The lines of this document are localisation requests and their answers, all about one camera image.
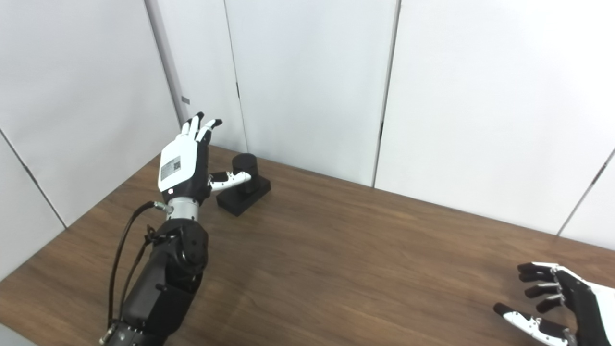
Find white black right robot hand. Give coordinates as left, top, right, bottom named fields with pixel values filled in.
left=493, top=262, right=615, bottom=346

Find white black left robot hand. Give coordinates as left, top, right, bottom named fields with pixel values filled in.
left=159, top=112, right=252, bottom=205

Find black peg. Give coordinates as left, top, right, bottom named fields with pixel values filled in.
left=216, top=153, right=271, bottom=217

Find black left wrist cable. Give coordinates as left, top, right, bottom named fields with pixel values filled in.
left=107, top=201, right=173, bottom=332

